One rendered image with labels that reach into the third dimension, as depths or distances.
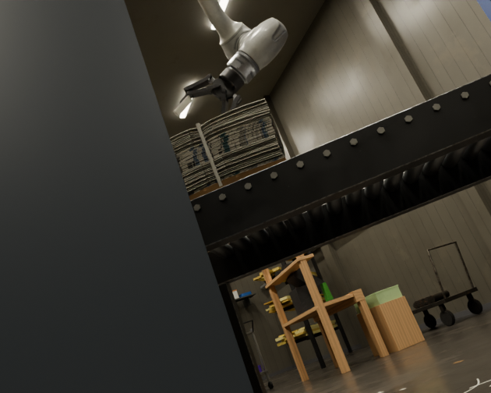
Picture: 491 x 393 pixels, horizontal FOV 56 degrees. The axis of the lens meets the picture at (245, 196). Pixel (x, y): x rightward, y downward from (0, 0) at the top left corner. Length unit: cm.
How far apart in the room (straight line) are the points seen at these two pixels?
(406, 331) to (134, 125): 572
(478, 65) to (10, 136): 718
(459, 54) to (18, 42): 730
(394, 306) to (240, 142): 503
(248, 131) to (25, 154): 83
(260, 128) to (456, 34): 660
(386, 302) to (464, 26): 405
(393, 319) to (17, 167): 573
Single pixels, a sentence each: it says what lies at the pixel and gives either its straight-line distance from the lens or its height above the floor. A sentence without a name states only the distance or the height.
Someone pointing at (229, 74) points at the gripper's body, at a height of 120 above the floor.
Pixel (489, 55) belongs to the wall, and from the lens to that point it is 737.
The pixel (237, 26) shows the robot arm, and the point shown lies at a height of 140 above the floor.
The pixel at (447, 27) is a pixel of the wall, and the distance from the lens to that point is 782.
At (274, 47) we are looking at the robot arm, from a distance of 149.
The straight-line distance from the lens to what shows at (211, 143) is 126.
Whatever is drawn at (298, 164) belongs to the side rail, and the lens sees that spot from 107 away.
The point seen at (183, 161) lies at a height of 95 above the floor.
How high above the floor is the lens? 40
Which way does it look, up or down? 19 degrees up
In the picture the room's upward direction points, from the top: 21 degrees counter-clockwise
